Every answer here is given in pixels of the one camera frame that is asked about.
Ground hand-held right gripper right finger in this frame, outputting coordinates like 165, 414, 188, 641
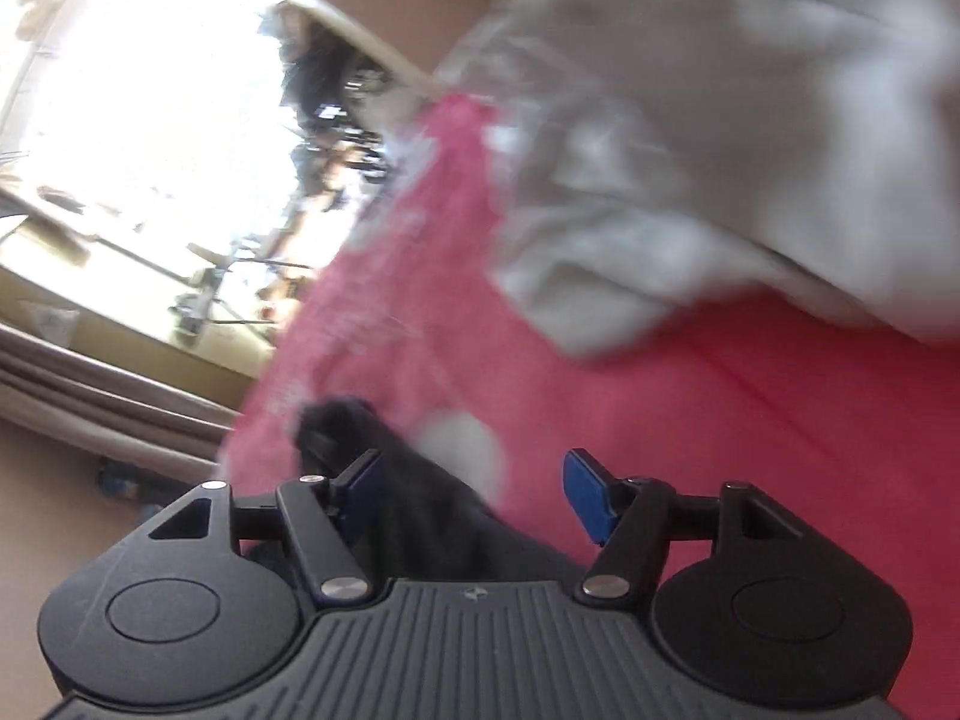
564, 448, 807, 607

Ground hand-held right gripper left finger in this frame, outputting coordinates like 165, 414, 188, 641
148, 450, 385, 607

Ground dark grey pants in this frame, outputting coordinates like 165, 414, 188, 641
247, 397, 593, 593

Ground pink floral blanket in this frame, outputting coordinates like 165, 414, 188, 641
217, 90, 960, 720

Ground dark blue printed bag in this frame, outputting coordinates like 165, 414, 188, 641
96, 456, 177, 502

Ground metal leg table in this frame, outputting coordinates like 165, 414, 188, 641
169, 240, 316, 346

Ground grey curtain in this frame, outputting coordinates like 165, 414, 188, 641
0, 322, 241, 466

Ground black wheelchair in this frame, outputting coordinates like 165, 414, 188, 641
281, 15, 395, 192

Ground white shirt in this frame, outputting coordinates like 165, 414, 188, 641
435, 0, 960, 357

